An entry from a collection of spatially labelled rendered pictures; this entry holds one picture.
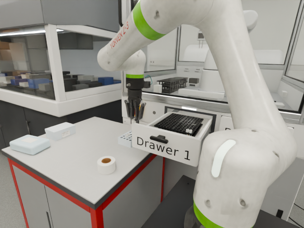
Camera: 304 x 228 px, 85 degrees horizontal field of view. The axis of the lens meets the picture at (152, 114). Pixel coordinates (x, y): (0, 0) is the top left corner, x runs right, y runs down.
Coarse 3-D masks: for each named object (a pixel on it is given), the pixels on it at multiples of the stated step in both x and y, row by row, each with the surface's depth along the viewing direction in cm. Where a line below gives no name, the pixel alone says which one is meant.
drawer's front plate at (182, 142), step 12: (132, 132) 72; (144, 132) 68; (156, 132) 65; (168, 132) 63; (132, 144) 73; (144, 144) 70; (156, 144) 67; (168, 144) 64; (180, 144) 62; (192, 144) 59; (168, 156) 66; (180, 156) 63; (192, 156) 60
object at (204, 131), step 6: (168, 114) 98; (186, 114) 95; (156, 120) 85; (204, 120) 91; (210, 120) 87; (204, 126) 92; (210, 126) 86; (198, 132) 86; (204, 132) 74; (204, 138) 76
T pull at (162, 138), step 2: (150, 136) 63; (152, 136) 63; (154, 136) 63; (158, 136) 63; (160, 136) 63; (162, 136) 63; (164, 136) 63; (150, 138) 63; (152, 138) 63; (154, 138) 62; (156, 138) 62; (158, 138) 61; (160, 138) 61; (162, 138) 61; (164, 138) 63; (154, 140) 62; (156, 140) 62; (158, 140) 62; (160, 140) 61; (162, 140) 61; (164, 140) 60; (166, 140) 60; (162, 142) 61; (164, 142) 60; (166, 142) 60
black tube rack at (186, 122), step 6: (174, 114) 93; (180, 114) 93; (162, 120) 84; (168, 120) 83; (174, 120) 84; (180, 120) 84; (186, 120) 84; (192, 120) 84; (198, 120) 85; (168, 126) 77; (174, 126) 76; (180, 126) 76; (186, 126) 77; (192, 126) 77; (198, 126) 79
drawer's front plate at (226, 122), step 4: (224, 116) 83; (220, 120) 84; (224, 120) 83; (228, 120) 82; (220, 124) 84; (224, 124) 83; (228, 124) 82; (232, 124) 81; (220, 128) 85; (224, 128) 84; (232, 128) 82; (292, 128) 70; (292, 132) 70
